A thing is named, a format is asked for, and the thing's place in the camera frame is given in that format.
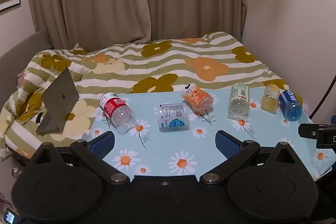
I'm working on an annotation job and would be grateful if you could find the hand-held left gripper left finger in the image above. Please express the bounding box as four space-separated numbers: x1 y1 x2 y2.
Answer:
31 131 131 185

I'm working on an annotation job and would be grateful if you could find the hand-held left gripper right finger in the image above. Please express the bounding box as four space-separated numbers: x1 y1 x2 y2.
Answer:
199 130 303 185

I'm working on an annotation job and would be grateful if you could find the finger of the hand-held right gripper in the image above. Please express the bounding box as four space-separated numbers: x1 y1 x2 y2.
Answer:
298 123 320 139

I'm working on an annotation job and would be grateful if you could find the blue plastic bottle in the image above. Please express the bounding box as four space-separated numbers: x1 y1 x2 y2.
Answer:
279 89 303 121

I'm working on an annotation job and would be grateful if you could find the red label clear plastic bottle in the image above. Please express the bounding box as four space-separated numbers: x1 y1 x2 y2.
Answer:
99 92 137 135

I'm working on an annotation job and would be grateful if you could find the green label clear bottle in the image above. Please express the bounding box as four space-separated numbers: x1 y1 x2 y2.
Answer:
227 83 250 120

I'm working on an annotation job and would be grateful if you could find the yellow plastic bottle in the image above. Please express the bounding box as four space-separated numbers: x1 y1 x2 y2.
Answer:
261 84 281 114

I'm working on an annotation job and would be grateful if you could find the orange drink bottle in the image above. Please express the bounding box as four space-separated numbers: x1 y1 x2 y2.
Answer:
182 83 214 114

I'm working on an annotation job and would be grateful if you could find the light blue daisy tablecloth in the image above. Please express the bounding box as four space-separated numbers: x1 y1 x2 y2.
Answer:
81 88 336 180

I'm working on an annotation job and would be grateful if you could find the white blue label clear bottle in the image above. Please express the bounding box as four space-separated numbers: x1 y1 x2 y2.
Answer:
157 103 190 132

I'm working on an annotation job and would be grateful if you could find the grey laptop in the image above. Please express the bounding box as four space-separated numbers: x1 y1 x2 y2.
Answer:
36 67 80 134

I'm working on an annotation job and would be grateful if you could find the striped floral blanket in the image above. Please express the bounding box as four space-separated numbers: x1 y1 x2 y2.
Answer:
0 31 300 161

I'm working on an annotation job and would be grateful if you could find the pink soft item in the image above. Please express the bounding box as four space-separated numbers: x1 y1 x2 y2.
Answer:
16 68 27 89

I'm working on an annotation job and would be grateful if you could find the small device with screen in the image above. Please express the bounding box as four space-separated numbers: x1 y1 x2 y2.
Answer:
4 209 20 224

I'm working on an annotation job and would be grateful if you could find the dark cable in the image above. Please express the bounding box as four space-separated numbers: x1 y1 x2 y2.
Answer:
309 74 336 119

